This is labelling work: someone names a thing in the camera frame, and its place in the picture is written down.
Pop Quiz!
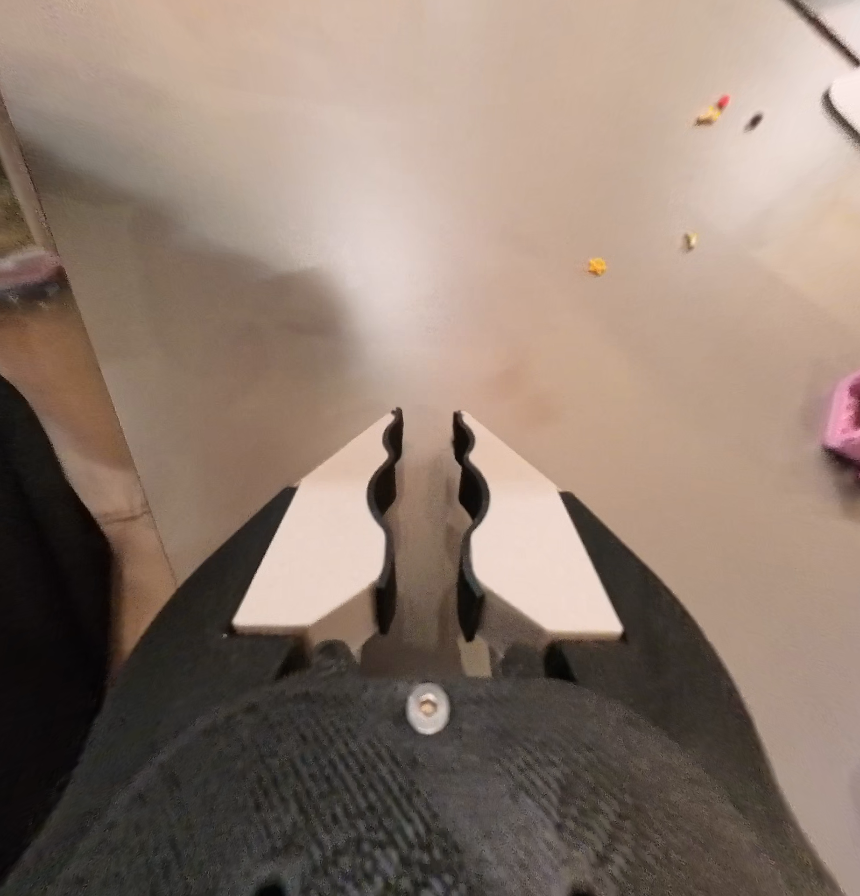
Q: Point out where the white book stand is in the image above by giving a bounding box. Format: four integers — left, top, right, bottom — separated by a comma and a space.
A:
824, 66, 860, 165

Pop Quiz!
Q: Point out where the black jacket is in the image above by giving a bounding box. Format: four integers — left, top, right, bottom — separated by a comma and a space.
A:
0, 364, 116, 890

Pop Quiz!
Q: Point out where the pink brick figure pot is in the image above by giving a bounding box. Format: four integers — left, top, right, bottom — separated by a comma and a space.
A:
821, 363, 860, 484

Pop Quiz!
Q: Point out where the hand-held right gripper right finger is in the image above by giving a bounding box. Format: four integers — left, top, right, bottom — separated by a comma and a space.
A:
452, 410, 626, 662

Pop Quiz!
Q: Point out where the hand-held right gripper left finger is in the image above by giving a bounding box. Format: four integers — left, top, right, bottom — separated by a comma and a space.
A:
231, 407, 405, 662

